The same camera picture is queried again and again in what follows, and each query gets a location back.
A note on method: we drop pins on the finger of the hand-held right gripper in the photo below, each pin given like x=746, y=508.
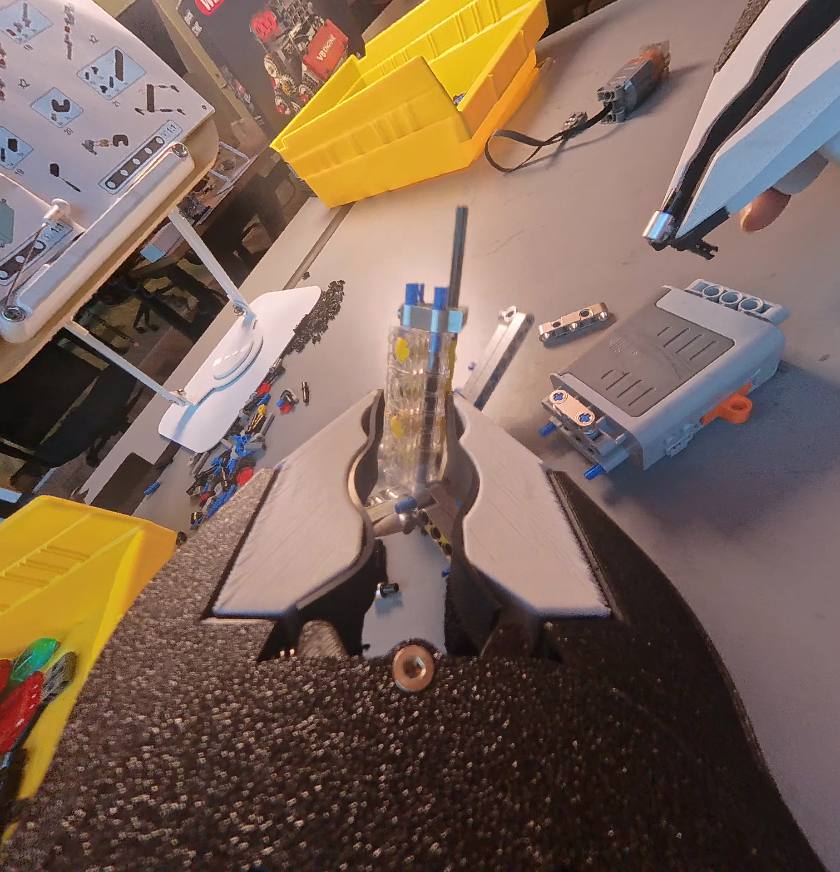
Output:
x=802, y=136
x=733, y=96

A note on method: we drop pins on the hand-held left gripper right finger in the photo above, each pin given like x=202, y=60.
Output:
x=536, y=545

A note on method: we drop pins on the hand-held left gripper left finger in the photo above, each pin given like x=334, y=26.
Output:
x=291, y=545

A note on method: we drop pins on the black long connector pin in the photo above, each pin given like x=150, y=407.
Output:
x=695, y=245

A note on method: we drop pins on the toy engine model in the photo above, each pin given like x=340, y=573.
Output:
x=420, y=395

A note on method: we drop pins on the grey long beam assembly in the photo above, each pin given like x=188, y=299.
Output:
x=491, y=357

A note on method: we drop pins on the grey battery box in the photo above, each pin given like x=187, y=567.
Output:
x=665, y=368

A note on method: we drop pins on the white three-hole beam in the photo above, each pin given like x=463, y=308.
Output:
x=574, y=323

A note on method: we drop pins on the person's right hand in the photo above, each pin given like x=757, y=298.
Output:
x=765, y=211

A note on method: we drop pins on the heap of red black parts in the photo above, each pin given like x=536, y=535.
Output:
x=12, y=695

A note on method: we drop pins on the dark printed cardboard box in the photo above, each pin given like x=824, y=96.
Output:
x=298, y=41

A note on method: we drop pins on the instruction booklet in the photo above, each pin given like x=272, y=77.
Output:
x=66, y=109

